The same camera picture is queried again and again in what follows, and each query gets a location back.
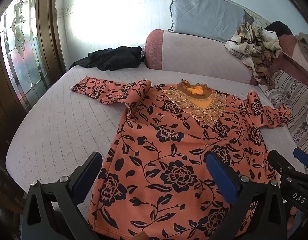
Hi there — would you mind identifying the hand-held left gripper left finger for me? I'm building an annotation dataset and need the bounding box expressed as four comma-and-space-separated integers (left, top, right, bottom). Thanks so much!
20, 151, 103, 240

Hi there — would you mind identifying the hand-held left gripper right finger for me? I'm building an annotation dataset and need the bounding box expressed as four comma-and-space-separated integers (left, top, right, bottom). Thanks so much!
206, 151, 286, 240

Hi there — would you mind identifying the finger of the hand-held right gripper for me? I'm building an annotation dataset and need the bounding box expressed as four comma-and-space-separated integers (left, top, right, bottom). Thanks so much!
267, 149, 294, 178
293, 147, 308, 175

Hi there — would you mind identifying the orange black floral shirt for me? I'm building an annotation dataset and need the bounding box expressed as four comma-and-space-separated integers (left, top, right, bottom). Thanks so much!
70, 76, 294, 240

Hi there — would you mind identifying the person's right hand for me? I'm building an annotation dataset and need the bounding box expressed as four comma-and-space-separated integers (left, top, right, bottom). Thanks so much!
286, 204, 308, 233

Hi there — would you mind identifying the striped floral cushion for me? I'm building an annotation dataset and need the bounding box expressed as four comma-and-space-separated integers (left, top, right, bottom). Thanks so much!
258, 69, 308, 153

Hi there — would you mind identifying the quilted light pink bed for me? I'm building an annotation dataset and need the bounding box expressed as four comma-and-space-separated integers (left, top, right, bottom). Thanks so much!
5, 64, 308, 240

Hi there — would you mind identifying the dark red headboard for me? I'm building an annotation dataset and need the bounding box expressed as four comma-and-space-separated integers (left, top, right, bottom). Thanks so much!
279, 34, 308, 92

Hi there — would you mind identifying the beige garment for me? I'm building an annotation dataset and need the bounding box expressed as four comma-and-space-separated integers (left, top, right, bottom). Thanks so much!
294, 32, 308, 52

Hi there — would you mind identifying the black clothing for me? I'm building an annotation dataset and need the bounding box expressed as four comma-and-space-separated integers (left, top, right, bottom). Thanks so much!
70, 45, 143, 72

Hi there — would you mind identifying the beige leaf-print cloth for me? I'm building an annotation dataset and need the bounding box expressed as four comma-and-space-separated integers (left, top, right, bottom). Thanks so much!
224, 22, 283, 89

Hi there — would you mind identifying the pink rolled quilt bolster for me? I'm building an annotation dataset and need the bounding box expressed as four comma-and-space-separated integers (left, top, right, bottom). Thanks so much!
145, 29, 258, 86

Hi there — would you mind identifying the small black cloth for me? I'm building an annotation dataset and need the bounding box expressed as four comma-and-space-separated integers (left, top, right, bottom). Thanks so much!
265, 21, 293, 36

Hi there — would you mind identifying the stained glass door panel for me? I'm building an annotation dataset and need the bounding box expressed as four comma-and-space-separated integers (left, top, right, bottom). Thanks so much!
0, 0, 52, 110

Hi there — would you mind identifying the grey-blue pillow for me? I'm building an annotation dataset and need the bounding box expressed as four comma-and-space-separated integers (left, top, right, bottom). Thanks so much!
167, 0, 255, 43

